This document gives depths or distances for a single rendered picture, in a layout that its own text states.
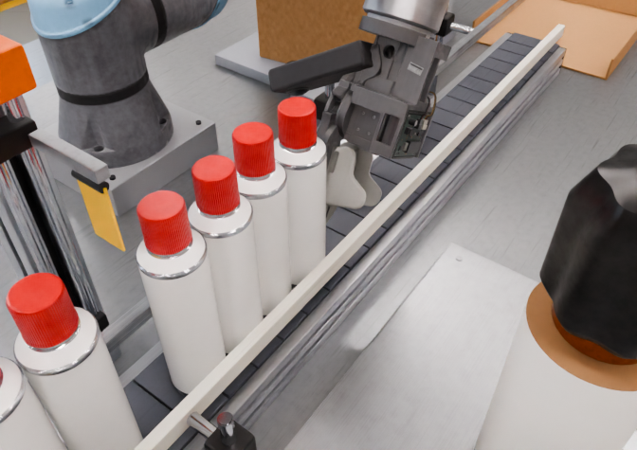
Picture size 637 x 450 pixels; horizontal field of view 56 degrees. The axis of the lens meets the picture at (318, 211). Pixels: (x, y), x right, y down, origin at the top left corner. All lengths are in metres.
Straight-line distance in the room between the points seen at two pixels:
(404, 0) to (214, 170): 0.23
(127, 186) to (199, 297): 0.37
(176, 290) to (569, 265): 0.26
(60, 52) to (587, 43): 0.94
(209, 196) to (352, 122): 0.19
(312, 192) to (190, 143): 0.35
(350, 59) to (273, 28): 0.49
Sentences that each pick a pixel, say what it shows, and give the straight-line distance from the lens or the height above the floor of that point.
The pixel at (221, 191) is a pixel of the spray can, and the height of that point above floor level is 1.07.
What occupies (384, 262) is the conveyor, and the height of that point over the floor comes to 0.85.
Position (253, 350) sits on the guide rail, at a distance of 0.55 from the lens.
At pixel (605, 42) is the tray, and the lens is 1.31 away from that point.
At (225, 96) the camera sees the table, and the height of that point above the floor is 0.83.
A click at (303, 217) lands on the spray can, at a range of 0.56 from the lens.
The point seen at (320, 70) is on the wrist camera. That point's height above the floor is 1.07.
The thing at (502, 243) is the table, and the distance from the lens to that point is 0.78.
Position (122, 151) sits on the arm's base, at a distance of 0.82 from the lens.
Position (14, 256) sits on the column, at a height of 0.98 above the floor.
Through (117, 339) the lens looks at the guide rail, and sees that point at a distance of 0.52.
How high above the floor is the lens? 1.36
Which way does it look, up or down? 42 degrees down
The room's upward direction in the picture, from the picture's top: straight up
